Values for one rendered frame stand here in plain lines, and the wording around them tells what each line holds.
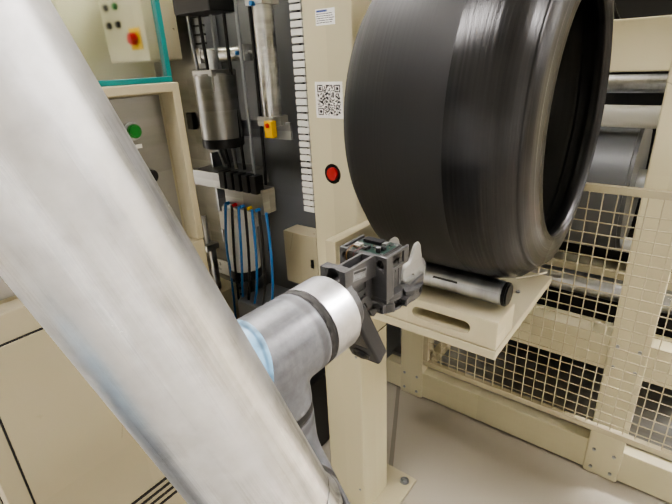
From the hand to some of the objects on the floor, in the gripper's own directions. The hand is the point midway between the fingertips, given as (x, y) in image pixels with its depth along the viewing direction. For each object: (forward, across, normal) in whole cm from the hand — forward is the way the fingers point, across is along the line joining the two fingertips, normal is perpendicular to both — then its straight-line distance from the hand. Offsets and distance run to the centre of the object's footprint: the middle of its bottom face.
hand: (416, 266), depth 68 cm
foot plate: (+32, +35, +101) cm, 111 cm away
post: (+31, +35, +101) cm, 111 cm away
